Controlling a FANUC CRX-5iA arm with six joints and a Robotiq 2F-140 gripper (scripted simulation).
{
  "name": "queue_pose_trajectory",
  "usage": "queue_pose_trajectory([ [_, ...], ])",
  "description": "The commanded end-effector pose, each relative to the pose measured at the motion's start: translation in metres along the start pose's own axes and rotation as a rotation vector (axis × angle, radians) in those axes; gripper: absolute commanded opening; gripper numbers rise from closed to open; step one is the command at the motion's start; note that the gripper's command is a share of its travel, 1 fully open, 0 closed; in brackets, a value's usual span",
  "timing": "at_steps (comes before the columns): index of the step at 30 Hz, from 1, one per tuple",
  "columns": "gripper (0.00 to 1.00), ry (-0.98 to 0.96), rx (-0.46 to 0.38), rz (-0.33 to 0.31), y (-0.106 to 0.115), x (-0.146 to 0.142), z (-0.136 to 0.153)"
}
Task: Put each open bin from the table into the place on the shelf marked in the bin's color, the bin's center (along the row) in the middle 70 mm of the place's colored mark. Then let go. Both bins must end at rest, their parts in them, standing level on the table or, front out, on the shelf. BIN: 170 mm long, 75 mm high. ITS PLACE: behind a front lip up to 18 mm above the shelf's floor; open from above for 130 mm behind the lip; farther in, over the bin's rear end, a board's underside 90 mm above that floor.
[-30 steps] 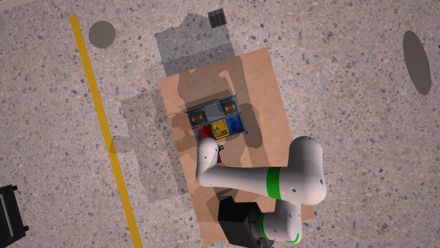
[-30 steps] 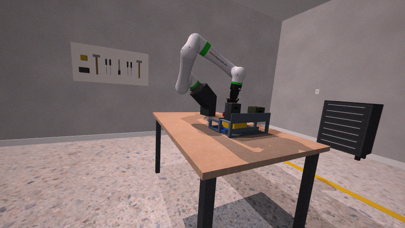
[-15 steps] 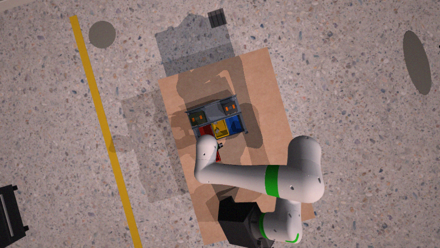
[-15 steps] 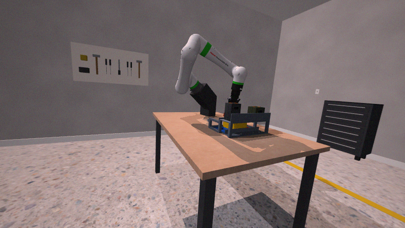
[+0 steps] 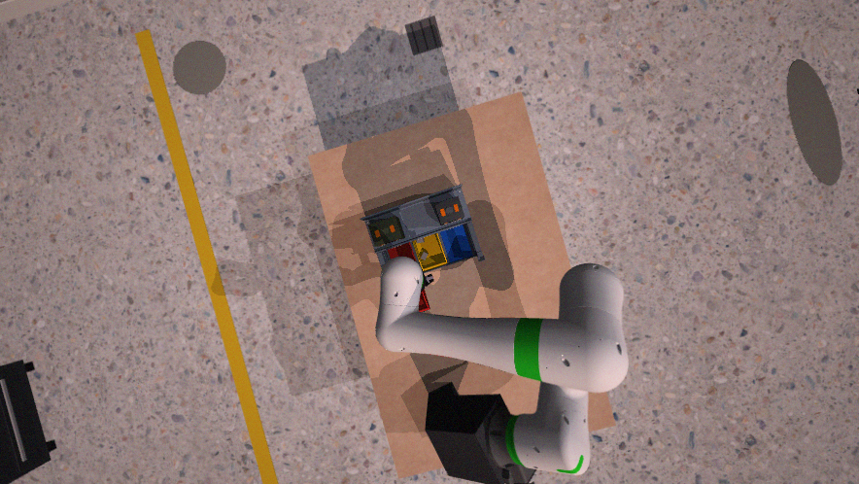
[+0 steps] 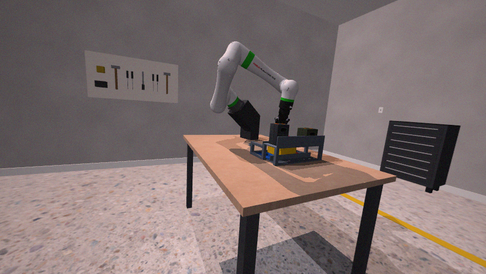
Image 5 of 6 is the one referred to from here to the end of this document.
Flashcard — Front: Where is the yellow bin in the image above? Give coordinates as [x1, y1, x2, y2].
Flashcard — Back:
[412, 233, 447, 270]

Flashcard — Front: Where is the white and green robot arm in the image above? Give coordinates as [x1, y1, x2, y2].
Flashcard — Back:
[375, 257, 629, 484]

